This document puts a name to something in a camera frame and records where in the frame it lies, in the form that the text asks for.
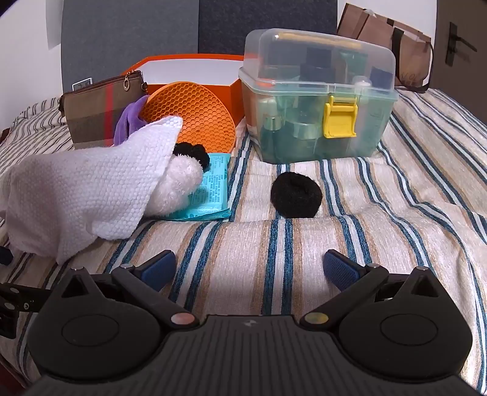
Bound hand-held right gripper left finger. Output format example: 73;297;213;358
49;249;200;330

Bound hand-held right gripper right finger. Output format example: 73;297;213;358
299;249;444;331

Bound black hair scrunchie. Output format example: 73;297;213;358
270;172;324;220

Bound teal wipes packet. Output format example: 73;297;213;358
165;152;233;222

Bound orange cardboard box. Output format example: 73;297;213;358
121;54;246;129

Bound white plush toy black ears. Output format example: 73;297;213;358
146;142;211;220

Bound striped bed sheet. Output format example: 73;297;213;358
0;87;487;396

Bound white waffle towel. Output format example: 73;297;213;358
0;115;184;265

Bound striped pillow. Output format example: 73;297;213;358
8;97;75;132

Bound purple cloth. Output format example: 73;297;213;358
114;95;150;147

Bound brown plaid zip pouch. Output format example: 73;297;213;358
58;70;149;150

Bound orange honeycomb silicone mat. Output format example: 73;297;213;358
139;81;237;153

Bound clear storage box yellow latch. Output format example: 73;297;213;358
238;28;400;165

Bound light grey headboard panel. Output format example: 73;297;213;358
61;0;201;97

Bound brown door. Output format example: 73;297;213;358
433;0;487;93

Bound dark grey headboard panel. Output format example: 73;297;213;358
198;0;338;56

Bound black door handle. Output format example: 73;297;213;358
445;22;478;64

